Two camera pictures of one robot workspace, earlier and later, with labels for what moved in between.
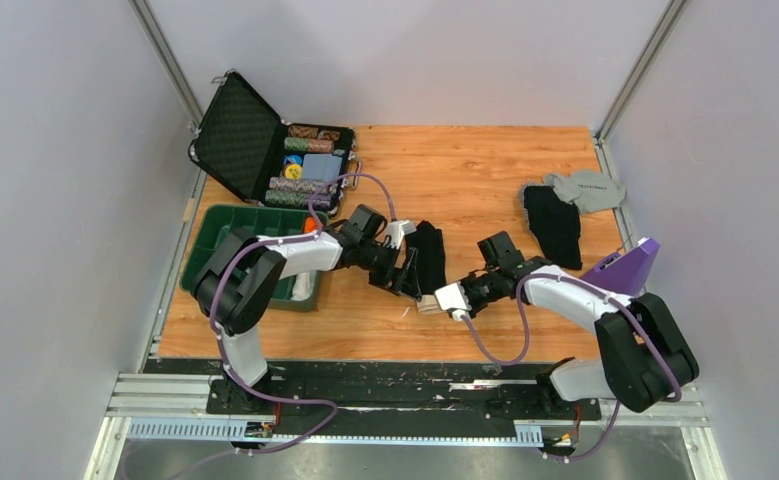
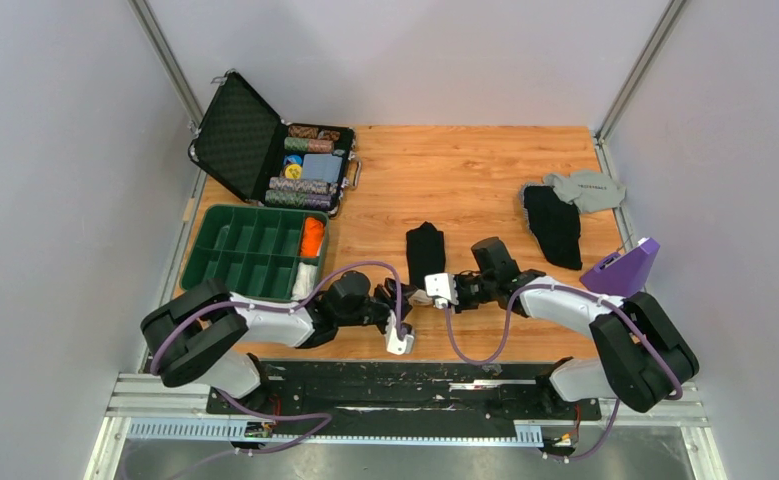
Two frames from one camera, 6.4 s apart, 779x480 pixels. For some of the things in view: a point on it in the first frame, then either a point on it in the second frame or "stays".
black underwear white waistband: [428, 240] stays
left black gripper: [402, 279] → [390, 302]
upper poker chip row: [308, 144] stays
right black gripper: [474, 309] stays
